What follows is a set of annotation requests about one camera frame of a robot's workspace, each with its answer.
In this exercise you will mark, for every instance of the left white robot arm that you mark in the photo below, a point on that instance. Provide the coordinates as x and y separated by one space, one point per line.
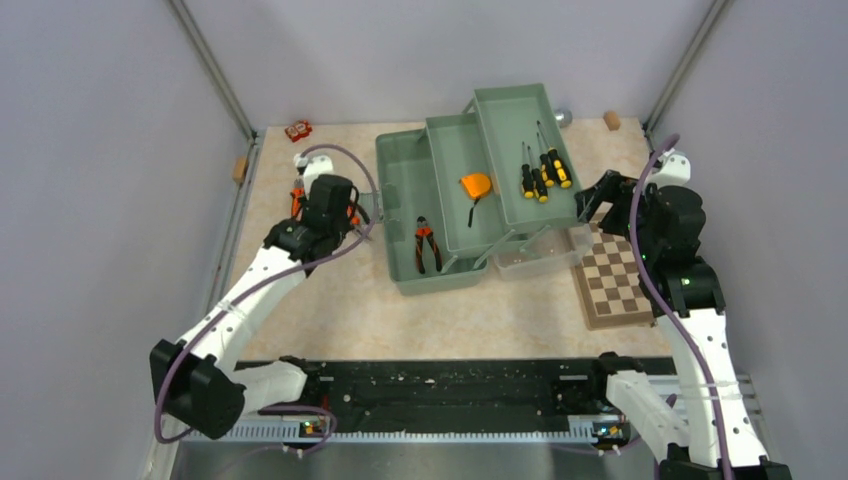
195 379

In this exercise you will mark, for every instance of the wooden chessboard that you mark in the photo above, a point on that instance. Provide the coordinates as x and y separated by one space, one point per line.
608 283

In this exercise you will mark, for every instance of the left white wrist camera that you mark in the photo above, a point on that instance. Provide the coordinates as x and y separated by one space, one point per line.
313 166

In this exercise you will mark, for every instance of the orange tape measure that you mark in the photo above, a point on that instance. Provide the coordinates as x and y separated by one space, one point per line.
477 186

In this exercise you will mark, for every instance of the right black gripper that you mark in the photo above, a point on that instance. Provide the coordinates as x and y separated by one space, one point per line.
613 187

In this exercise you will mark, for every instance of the green plastic toolbox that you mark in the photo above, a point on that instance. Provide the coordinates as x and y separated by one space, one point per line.
492 186

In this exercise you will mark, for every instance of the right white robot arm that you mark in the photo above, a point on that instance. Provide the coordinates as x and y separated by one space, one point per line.
715 437

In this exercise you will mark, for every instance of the wooden block back right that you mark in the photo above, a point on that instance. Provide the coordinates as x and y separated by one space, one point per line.
612 120

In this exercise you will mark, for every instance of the wooden block left edge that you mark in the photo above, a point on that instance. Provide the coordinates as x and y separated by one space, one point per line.
240 170

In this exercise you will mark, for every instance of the orange diagonal cutting pliers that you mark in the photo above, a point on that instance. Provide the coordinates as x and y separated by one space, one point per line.
297 195

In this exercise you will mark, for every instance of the silver metal cylinder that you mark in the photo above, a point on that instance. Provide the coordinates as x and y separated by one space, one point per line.
563 117

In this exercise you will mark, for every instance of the orange long nose pliers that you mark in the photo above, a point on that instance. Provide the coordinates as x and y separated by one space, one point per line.
359 219

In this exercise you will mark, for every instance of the black yellow screwdriver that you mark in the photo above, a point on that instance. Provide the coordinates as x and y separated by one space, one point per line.
554 166
527 182
539 182

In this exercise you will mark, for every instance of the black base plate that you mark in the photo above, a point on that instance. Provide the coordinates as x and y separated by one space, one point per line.
454 396

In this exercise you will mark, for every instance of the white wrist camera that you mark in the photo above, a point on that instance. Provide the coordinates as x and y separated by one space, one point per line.
669 168
313 166

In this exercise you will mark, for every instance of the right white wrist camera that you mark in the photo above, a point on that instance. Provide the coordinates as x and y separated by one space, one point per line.
669 168

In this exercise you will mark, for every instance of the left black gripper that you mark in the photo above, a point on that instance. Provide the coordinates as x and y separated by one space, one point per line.
346 222

